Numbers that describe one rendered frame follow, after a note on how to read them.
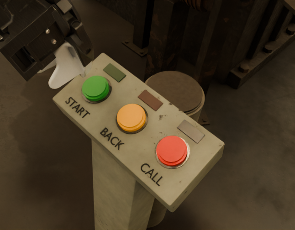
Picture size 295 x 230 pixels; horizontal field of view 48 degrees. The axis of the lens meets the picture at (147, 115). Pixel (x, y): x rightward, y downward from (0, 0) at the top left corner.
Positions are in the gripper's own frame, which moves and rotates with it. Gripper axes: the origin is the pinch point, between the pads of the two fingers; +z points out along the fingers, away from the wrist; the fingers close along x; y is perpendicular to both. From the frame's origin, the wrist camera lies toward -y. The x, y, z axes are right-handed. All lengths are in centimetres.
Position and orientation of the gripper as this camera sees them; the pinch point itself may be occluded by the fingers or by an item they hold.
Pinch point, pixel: (83, 65)
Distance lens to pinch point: 44.9
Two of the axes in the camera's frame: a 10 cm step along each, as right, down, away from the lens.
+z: 1.4, 4.3, 8.9
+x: 7.2, 5.7, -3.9
